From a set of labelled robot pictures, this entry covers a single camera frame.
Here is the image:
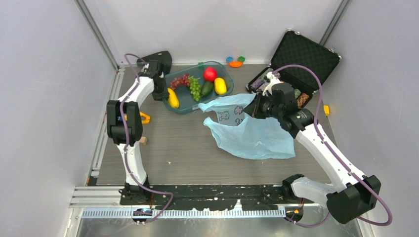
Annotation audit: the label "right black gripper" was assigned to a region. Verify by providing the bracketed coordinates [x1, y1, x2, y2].
[244, 90, 283, 119]

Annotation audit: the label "light blue plastic bag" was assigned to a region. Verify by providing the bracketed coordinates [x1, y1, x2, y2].
[198, 94, 295, 160]

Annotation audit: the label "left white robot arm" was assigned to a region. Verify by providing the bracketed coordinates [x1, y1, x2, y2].
[106, 60, 173, 204]

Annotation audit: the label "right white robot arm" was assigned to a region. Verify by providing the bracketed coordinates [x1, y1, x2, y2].
[244, 83, 381, 224]

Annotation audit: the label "purple fake grapes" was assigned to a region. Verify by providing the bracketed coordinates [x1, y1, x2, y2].
[169, 74, 191, 91]

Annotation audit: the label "green fake grapes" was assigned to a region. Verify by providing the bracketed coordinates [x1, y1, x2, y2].
[189, 77, 201, 102]

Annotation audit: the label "yellow fake lemon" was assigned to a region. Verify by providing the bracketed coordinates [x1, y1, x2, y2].
[213, 78, 227, 95]

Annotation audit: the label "green fake avocado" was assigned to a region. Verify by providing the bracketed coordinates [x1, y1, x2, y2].
[201, 80, 214, 97]

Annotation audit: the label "red fake apple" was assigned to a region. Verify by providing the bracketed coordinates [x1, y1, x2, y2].
[203, 67, 218, 82]

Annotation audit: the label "black wedge device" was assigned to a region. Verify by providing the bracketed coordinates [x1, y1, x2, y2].
[141, 51, 172, 74]

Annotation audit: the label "teal plastic fruit container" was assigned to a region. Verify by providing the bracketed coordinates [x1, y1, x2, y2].
[164, 61, 234, 114]

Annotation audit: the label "orange yellow toy truck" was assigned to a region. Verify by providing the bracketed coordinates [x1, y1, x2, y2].
[140, 112, 151, 124]

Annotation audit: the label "tan wooden cube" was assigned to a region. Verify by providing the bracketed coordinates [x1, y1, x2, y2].
[139, 136, 148, 145]

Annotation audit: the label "yellow toy block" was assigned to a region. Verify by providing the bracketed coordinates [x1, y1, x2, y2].
[323, 105, 330, 117]

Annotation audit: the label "black poker chip case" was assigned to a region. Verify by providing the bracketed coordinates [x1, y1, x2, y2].
[246, 30, 342, 108]

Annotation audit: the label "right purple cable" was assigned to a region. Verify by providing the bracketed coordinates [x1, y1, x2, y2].
[273, 64, 393, 229]

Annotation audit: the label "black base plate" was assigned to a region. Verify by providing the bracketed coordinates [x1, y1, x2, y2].
[119, 184, 311, 211]

